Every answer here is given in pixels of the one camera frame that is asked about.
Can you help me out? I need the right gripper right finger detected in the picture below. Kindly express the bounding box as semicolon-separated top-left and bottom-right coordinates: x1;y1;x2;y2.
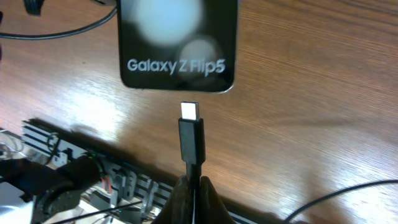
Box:
195;176;235;224

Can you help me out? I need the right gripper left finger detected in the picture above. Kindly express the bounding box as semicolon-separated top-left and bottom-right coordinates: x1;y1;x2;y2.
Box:
152;175;193;224

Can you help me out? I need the black USB charging cable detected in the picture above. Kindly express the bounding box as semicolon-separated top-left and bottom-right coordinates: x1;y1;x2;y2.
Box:
178;101;206;187

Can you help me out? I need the black Galaxy flip phone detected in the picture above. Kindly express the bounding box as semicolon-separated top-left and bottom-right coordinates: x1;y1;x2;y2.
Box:
118;0;239;93

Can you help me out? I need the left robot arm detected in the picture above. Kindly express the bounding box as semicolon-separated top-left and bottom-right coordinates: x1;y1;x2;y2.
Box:
1;156;104;223

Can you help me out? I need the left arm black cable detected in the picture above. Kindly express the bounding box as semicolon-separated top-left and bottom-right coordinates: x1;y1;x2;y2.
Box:
0;0;118;40

